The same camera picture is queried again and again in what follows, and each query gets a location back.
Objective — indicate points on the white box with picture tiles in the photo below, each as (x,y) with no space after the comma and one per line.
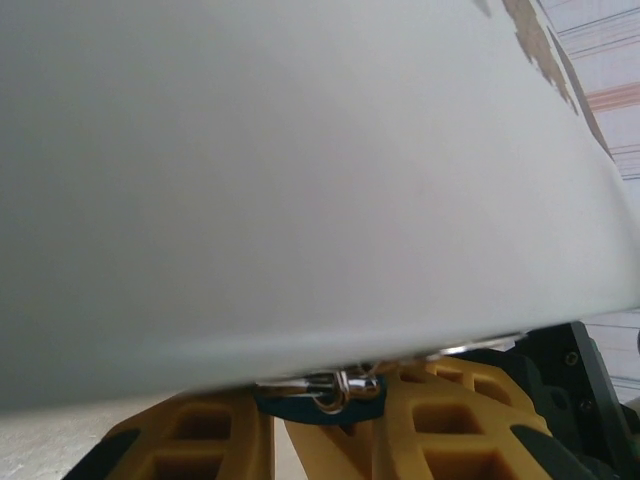
(300,190)

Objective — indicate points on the plain dark brown tile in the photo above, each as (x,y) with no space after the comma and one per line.
(580,95)

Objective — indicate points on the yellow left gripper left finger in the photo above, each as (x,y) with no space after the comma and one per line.
(200,440)

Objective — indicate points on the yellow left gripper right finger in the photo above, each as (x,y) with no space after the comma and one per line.
(400,450)

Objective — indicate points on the scalloped light wooden tile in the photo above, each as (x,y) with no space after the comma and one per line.
(537,45)

